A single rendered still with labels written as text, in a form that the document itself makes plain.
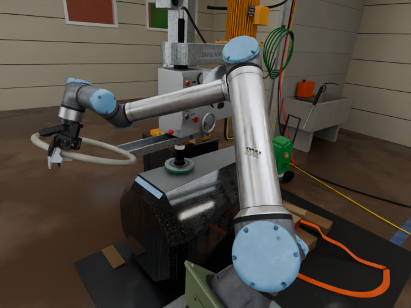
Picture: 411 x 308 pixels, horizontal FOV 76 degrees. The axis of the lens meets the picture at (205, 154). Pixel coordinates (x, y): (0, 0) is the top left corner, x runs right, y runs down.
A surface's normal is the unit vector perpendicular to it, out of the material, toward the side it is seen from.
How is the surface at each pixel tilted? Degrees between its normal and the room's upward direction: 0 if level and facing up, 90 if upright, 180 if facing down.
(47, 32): 90
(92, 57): 90
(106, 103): 91
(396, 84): 90
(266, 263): 54
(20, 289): 0
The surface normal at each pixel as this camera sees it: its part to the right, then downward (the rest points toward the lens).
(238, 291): -0.15, -0.65
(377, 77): -0.78, 0.21
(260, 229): -0.29, -0.26
